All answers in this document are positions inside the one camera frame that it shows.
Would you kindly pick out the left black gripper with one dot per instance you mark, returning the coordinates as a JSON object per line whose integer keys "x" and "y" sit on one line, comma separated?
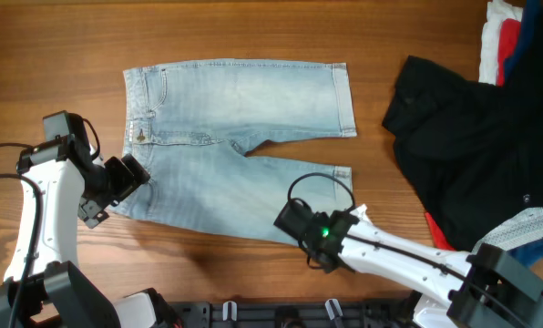
{"x": 128, "y": 174}

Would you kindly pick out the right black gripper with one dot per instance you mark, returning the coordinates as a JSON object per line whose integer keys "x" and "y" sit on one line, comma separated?
{"x": 290, "y": 220}

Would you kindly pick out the light blue denim shorts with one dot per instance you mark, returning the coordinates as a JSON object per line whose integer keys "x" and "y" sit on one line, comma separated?
{"x": 194, "y": 127}

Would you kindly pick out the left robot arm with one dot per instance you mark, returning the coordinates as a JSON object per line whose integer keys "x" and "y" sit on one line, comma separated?
{"x": 65, "y": 181}

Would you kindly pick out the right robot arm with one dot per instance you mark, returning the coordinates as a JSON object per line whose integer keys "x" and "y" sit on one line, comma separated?
{"x": 488, "y": 288}

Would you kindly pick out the black garment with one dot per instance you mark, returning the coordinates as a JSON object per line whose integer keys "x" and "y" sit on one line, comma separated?
{"x": 473, "y": 152}

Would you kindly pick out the grey patterned collar garment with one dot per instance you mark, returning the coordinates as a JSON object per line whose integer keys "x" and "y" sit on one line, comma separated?
{"x": 522, "y": 229}

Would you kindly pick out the dark blue garment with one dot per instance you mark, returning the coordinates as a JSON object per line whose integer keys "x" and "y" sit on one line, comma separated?
{"x": 530, "y": 253}

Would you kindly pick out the white garment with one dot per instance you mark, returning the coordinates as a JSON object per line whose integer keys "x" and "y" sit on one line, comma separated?
{"x": 497, "y": 12}

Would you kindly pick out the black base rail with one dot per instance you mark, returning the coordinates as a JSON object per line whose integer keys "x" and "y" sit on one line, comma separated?
{"x": 387, "y": 313}

